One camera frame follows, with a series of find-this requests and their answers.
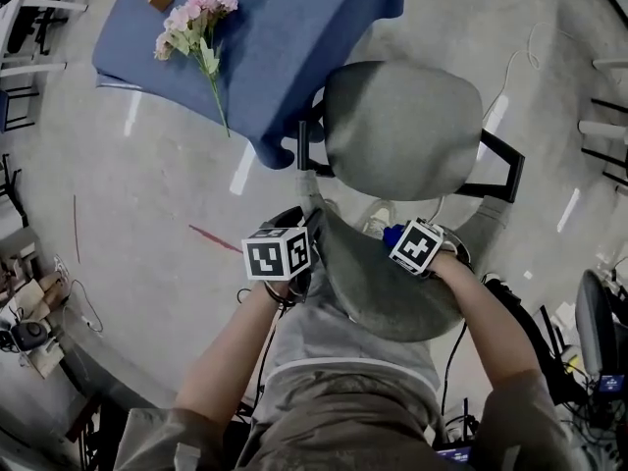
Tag red floor tape strip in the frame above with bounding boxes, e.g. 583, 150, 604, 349
188, 223, 244, 254

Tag person's right forearm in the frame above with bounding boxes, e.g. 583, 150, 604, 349
431, 251, 542, 394

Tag white floor cable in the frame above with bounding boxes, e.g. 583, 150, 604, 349
482, 21, 561, 120

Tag person's short-sleeved shirt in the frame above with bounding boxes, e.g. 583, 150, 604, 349
112, 360, 590, 471

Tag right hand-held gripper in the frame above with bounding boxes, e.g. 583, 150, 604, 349
389, 218, 475, 278

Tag dark chair with black legs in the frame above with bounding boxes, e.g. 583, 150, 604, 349
581, 96, 628, 186

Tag black cable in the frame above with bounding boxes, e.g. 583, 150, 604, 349
252, 302, 288, 414
440, 320, 468, 414

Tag blue knitted cleaning cloth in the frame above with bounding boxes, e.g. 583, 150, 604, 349
382, 223, 407, 250

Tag round black device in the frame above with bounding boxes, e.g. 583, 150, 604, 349
9, 320, 49, 351

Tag person's left forearm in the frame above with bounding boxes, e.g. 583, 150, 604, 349
174, 280, 291, 429

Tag white metal frame desk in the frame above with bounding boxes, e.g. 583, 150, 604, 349
0, 0, 89, 132

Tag person's grey shorts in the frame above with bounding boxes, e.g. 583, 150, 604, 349
264, 262, 442, 394

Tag dark wrist band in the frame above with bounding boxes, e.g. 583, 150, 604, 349
263, 282, 298, 308

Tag table with blue cloth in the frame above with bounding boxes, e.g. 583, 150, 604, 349
92, 0, 406, 171

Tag person's light shoe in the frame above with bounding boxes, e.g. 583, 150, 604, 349
356, 198, 394, 238

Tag black shoe white sole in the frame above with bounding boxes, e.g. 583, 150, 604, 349
482, 273, 522, 313

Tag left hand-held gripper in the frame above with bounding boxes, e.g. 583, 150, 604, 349
240, 205, 324, 304

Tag pile of wooden blocks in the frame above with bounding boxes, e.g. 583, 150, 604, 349
0, 257, 68, 378

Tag small blue lit screen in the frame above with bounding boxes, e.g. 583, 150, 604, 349
435, 445, 473, 464

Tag pink artificial flower bouquet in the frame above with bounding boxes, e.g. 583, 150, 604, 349
153, 0, 240, 139

